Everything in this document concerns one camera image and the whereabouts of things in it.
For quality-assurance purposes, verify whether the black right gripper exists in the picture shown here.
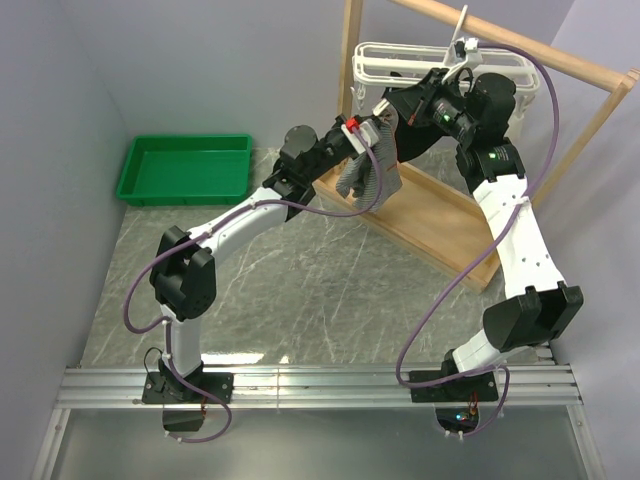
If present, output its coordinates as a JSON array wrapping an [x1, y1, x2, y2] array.
[[385, 69, 476, 144]]

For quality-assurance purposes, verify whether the striped grey boxer underwear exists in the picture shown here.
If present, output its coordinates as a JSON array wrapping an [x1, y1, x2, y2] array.
[[335, 107, 402, 212]]

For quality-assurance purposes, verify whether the white clip hanger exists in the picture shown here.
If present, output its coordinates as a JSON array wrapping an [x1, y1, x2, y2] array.
[[351, 7, 541, 111]]

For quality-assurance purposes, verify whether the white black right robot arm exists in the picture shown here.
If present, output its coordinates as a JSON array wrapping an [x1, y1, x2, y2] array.
[[384, 68, 584, 400]]

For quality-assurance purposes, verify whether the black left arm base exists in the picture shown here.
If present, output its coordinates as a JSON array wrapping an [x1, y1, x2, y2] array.
[[141, 372, 234, 434]]

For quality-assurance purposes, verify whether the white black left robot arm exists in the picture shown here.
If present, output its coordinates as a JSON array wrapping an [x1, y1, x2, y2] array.
[[150, 116, 365, 402]]

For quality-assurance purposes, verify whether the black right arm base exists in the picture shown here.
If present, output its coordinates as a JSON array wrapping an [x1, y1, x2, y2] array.
[[410, 372, 506, 438]]

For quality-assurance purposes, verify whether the black hanging underwear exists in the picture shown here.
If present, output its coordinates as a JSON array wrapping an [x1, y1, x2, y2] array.
[[395, 126, 456, 163]]

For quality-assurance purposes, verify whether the white hanging garment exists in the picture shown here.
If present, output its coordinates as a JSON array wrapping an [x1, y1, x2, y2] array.
[[506, 95, 531, 143]]

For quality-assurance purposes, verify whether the wooden clothes rack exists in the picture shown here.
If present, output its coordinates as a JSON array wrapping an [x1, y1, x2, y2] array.
[[312, 0, 640, 295]]

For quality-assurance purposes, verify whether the green plastic tray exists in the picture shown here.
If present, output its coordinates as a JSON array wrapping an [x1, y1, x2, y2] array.
[[116, 134, 252, 207]]

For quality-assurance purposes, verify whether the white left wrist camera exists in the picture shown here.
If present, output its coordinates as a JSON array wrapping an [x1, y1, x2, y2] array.
[[341, 117, 381, 154]]

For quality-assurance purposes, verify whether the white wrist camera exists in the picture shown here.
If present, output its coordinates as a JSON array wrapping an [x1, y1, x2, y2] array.
[[341, 117, 381, 154], [442, 37, 483, 83]]

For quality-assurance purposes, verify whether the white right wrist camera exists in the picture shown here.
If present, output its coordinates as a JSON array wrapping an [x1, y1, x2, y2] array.
[[442, 37, 483, 83]]

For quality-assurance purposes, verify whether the aluminium mounting rail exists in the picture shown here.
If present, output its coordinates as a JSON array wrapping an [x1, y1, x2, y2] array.
[[54, 364, 582, 410]]

